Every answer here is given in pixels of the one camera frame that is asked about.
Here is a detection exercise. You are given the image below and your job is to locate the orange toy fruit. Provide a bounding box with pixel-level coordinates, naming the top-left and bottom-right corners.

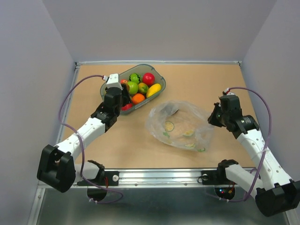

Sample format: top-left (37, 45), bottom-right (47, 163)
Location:
top-left (131, 93), bottom-right (145, 105)

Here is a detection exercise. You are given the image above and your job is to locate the red apple left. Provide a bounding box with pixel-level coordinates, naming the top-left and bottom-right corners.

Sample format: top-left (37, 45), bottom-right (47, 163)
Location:
top-left (120, 79), bottom-right (128, 84)

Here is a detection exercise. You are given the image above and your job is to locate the aluminium front rail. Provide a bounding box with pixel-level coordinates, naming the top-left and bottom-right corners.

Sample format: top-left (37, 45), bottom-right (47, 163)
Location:
top-left (35, 167), bottom-right (258, 188)

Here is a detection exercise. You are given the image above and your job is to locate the green fruit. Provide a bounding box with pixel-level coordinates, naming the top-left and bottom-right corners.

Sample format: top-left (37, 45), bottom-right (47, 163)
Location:
top-left (127, 81), bottom-right (139, 95)

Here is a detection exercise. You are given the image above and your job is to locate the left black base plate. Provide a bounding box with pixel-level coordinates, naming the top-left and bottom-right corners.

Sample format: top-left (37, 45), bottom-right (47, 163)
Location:
top-left (83, 170), bottom-right (120, 187)

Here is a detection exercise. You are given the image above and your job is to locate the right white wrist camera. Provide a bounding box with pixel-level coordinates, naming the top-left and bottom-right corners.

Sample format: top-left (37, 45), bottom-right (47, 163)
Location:
top-left (222, 88), bottom-right (235, 96)

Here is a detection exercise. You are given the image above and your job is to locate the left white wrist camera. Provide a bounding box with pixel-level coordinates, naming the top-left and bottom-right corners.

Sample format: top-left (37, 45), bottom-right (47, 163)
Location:
top-left (102, 74), bottom-right (122, 90)

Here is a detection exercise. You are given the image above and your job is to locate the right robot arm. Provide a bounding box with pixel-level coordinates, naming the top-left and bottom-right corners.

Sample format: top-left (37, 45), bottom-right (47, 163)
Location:
top-left (205, 94), bottom-right (300, 217)

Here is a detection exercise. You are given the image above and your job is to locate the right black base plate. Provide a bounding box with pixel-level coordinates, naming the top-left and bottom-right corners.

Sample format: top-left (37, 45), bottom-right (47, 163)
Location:
top-left (197, 170), bottom-right (227, 185)

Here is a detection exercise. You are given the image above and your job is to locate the red apple right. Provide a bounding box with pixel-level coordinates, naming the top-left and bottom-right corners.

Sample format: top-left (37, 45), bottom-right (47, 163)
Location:
top-left (142, 73), bottom-right (155, 86)

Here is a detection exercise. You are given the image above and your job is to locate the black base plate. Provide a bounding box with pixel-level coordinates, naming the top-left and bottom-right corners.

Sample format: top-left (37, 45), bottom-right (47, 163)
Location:
top-left (197, 170), bottom-right (227, 185)
top-left (83, 170), bottom-right (120, 187)

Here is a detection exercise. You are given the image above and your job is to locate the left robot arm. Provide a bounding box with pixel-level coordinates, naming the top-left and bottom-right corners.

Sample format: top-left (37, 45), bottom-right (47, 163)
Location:
top-left (37, 83), bottom-right (130, 193)

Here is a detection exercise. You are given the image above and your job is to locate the grey-green plastic basin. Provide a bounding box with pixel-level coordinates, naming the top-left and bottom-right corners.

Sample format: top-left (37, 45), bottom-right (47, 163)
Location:
top-left (100, 64), bottom-right (167, 116)

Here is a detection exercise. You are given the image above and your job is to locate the clear plastic bag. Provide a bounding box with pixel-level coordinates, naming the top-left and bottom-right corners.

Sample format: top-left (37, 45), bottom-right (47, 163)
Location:
top-left (146, 100), bottom-right (214, 152)

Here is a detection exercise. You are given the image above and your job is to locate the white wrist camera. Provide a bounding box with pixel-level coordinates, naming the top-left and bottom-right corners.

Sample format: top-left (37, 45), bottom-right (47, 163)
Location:
top-left (102, 74), bottom-right (122, 90)
top-left (222, 88), bottom-right (235, 96)

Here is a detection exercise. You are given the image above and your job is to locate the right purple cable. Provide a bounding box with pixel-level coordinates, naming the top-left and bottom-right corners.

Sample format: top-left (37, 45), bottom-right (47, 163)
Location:
top-left (228, 86), bottom-right (272, 203)

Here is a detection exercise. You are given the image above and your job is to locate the yellow toy mango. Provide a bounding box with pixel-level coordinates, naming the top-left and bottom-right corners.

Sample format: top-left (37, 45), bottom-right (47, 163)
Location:
top-left (146, 83), bottom-right (162, 98)

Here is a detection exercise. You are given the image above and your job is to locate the green toy watermelon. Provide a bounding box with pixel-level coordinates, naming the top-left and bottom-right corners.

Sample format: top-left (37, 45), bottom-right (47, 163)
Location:
top-left (129, 73), bottom-right (142, 84)

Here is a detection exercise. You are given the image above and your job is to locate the red toy strawberry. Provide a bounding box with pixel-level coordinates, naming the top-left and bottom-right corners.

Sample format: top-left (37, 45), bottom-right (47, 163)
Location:
top-left (121, 103), bottom-right (134, 111)

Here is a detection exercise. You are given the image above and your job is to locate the red apple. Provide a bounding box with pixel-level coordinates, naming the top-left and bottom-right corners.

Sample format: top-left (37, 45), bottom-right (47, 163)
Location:
top-left (120, 79), bottom-right (128, 84)
top-left (142, 73), bottom-right (155, 86)

